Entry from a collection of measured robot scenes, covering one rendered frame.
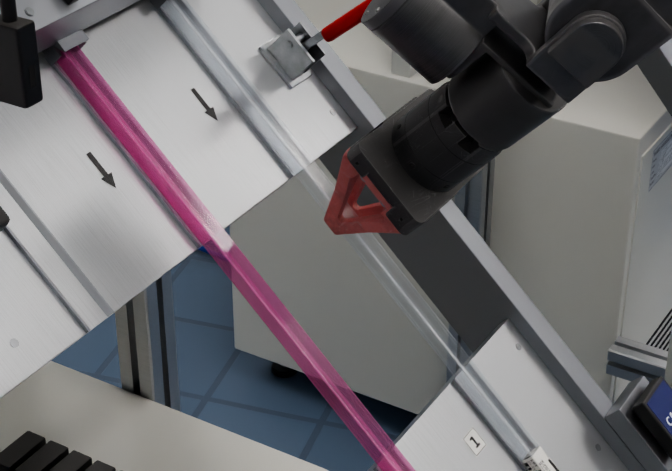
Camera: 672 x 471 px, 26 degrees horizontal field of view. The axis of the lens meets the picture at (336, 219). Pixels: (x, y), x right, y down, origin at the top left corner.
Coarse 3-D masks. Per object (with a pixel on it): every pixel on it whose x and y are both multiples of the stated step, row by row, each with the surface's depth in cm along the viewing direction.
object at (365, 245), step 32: (192, 32) 100; (224, 64) 100; (256, 96) 101; (288, 160) 101; (320, 192) 101; (384, 256) 101; (416, 320) 101; (448, 352) 101; (480, 384) 101; (512, 416) 102; (512, 448) 102
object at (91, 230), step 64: (192, 0) 103; (256, 0) 107; (128, 64) 96; (192, 64) 100; (256, 64) 104; (0, 128) 88; (64, 128) 91; (192, 128) 97; (256, 128) 101; (320, 128) 105; (0, 192) 85; (64, 192) 88; (128, 192) 91; (256, 192) 98; (0, 256) 83; (64, 256) 86; (128, 256) 89; (0, 320) 81; (64, 320) 84; (0, 384) 80
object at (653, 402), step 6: (660, 384) 108; (666, 384) 108; (660, 390) 107; (666, 390) 108; (654, 396) 107; (660, 396) 107; (666, 396) 108; (648, 402) 106; (654, 402) 106; (660, 402) 107; (666, 402) 107; (654, 408) 106; (660, 408) 106; (666, 408) 107; (660, 414) 106; (666, 414) 107; (660, 420) 106; (666, 420) 106; (666, 426) 106
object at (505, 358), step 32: (480, 352) 104; (512, 352) 106; (448, 384) 101; (512, 384) 105; (544, 384) 107; (416, 416) 99; (448, 416) 99; (480, 416) 101; (544, 416) 105; (576, 416) 107; (416, 448) 96; (448, 448) 98; (480, 448) 100; (544, 448) 104; (576, 448) 106; (608, 448) 108
